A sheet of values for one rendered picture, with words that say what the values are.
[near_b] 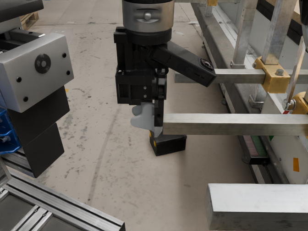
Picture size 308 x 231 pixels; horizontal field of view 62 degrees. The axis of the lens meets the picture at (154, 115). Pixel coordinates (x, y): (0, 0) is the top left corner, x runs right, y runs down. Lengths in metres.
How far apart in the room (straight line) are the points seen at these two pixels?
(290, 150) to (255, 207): 0.40
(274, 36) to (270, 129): 0.31
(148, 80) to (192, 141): 1.36
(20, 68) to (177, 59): 0.24
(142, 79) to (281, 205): 0.26
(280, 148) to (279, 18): 0.32
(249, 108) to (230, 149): 0.91
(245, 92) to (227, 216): 0.72
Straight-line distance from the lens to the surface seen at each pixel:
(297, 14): 1.13
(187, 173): 1.54
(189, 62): 0.41
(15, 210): 1.27
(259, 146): 0.71
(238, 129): 0.51
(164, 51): 0.40
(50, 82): 0.50
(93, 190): 1.49
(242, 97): 0.90
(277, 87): 0.75
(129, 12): 0.38
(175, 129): 0.49
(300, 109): 0.60
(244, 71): 0.76
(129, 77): 0.41
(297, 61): 0.52
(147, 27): 0.37
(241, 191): 0.25
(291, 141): 0.63
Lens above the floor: 1.15
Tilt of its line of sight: 36 degrees down
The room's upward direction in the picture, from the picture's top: straight up
